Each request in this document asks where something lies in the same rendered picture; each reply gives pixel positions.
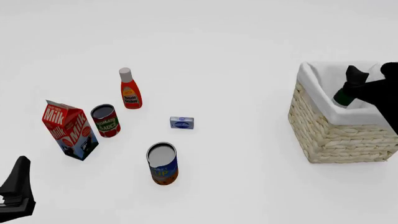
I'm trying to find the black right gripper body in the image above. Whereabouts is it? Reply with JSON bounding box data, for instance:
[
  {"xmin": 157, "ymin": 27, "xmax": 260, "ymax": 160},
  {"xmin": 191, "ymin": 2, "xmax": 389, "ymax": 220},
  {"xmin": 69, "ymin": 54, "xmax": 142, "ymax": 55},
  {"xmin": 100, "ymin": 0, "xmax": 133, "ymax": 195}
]
[{"xmin": 341, "ymin": 78, "xmax": 398, "ymax": 136}]

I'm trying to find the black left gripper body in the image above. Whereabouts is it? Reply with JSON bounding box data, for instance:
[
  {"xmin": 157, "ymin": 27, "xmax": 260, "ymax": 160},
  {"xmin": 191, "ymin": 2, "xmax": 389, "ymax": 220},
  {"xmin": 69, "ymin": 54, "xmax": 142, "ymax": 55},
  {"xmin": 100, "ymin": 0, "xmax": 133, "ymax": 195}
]
[{"xmin": 0, "ymin": 192, "xmax": 37, "ymax": 217}]

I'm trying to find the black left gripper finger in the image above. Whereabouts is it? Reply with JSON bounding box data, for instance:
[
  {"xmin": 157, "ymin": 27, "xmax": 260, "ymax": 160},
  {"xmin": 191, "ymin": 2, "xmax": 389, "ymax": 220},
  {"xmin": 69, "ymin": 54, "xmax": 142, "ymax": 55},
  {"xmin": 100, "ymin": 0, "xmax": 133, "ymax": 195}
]
[{"xmin": 0, "ymin": 155, "xmax": 34, "ymax": 202}]

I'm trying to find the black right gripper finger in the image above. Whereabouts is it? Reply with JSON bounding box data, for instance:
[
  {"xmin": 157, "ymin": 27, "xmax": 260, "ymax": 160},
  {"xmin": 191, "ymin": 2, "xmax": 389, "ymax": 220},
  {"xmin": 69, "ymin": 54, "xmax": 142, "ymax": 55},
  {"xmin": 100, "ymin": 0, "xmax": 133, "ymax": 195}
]
[{"xmin": 345, "ymin": 65, "xmax": 370, "ymax": 88}]

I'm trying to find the wicker basket with white lining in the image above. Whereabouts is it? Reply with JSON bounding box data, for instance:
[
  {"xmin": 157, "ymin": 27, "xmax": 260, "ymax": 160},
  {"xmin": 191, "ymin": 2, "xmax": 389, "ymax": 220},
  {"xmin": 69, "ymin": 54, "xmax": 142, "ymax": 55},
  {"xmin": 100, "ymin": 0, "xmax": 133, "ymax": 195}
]
[{"xmin": 287, "ymin": 60, "xmax": 398, "ymax": 164}]

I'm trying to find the red and white milk carton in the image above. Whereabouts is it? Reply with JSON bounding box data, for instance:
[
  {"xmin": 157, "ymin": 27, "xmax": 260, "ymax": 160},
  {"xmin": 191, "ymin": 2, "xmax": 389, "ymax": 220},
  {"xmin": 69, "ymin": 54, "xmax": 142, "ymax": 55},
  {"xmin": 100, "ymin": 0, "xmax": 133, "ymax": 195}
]
[{"xmin": 42, "ymin": 99, "xmax": 100, "ymax": 162}]

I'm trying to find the tomato sauce can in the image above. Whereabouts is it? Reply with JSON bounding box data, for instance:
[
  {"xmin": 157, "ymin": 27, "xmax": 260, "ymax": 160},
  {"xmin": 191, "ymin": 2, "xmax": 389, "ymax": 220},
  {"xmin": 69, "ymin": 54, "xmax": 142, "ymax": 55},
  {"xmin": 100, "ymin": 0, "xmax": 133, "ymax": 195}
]
[{"xmin": 90, "ymin": 103, "xmax": 121, "ymax": 138}]

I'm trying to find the red ketchup bottle white cap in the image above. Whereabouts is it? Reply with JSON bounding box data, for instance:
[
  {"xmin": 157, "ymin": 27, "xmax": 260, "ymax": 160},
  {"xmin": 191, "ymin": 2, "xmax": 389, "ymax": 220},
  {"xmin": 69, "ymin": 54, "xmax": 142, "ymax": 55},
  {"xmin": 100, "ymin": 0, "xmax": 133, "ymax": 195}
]
[{"xmin": 119, "ymin": 67, "xmax": 143, "ymax": 110}]

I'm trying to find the blue and orange soup can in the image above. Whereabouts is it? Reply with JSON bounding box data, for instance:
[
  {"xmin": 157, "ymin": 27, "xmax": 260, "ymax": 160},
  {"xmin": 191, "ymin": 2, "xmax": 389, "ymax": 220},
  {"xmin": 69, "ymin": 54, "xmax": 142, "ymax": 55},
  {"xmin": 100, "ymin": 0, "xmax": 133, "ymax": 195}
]
[{"xmin": 146, "ymin": 141, "xmax": 179, "ymax": 187}]

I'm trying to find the small blue-grey printed box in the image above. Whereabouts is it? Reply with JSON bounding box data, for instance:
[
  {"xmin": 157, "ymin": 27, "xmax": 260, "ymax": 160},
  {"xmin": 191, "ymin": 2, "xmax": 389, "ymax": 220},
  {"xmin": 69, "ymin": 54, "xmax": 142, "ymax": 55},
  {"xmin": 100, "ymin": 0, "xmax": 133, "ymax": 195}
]
[{"xmin": 169, "ymin": 116, "xmax": 195, "ymax": 129}]

